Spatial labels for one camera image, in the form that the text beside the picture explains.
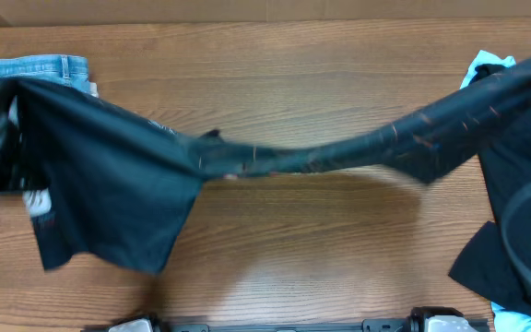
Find black orange patterned jersey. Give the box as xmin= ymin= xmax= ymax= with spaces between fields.
xmin=0 ymin=58 xmax=531 ymax=273

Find white folded cloth under jeans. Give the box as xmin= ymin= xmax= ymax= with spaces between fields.
xmin=89 ymin=82 xmax=99 ymax=98

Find folded blue denim jeans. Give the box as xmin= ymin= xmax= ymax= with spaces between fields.
xmin=0 ymin=54 xmax=91 ymax=95

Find plain black garment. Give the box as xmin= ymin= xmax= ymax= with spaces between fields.
xmin=449 ymin=108 xmax=531 ymax=315

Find light blue shirt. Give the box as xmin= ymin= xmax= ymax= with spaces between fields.
xmin=460 ymin=50 xmax=531 ymax=332

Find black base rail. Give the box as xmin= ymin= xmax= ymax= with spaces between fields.
xmin=80 ymin=318 xmax=491 ymax=332

